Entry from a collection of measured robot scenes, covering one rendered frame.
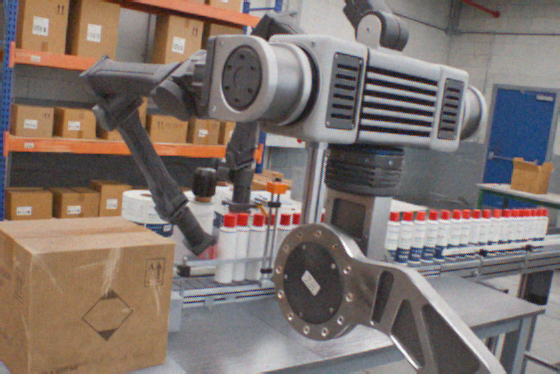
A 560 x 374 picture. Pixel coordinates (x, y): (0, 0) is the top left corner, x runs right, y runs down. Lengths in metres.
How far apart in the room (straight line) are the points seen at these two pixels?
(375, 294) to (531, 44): 8.95
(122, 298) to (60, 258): 0.16
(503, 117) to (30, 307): 9.02
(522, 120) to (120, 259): 8.74
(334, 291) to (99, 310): 0.46
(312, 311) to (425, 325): 0.22
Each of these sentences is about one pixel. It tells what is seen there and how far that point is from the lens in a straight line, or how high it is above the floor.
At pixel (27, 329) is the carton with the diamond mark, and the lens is 1.15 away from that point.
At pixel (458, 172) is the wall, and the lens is 10.13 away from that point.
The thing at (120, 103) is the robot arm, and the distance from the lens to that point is 1.36.
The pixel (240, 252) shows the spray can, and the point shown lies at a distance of 1.78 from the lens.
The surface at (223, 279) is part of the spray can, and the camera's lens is 1.76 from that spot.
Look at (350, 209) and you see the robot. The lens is 1.04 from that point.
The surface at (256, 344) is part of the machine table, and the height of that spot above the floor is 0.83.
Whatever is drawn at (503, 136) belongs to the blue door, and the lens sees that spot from 9.72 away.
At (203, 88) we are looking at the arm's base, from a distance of 0.90.
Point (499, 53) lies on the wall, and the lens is 9.97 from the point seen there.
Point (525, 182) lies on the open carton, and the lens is 7.23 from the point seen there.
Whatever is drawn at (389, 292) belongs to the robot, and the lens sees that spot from 0.91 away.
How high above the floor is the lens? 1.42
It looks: 9 degrees down
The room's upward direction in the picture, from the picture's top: 7 degrees clockwise
